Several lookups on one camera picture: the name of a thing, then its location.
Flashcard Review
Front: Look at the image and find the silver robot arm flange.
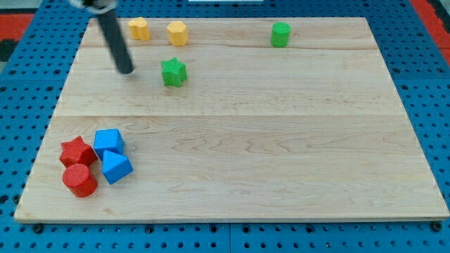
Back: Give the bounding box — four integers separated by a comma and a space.
68, 0, 118, 14

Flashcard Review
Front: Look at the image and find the light wooden board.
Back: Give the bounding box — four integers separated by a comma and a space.
15, 18, 449, 223

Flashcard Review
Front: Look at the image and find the green star block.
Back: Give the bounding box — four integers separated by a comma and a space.
161, 57, 187, 87

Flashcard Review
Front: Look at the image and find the yellow hexagon block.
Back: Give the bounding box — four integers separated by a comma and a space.
167, 21, 188, 46

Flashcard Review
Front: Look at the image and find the green cylinder block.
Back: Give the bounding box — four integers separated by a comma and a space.
270, 22, 291, 48

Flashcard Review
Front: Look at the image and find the blue cube block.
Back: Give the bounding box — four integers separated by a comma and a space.
94, 129, 124, 160

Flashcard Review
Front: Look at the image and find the blue triangle block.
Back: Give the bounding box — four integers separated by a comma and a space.
102, 150, 134, 185

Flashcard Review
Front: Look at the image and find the yellow heart-shaped block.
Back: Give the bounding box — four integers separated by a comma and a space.
128, 17, 150, 41

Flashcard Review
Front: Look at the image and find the red star block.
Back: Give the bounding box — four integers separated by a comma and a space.
59, 136, 98, 168

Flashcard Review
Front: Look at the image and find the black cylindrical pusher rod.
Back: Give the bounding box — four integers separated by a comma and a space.
96, 9, 134, 74

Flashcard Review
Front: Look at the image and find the red cylinder block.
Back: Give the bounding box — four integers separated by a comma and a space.
62, 164, 98, 197

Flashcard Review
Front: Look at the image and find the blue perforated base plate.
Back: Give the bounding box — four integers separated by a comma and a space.
1, 0, 449, 252

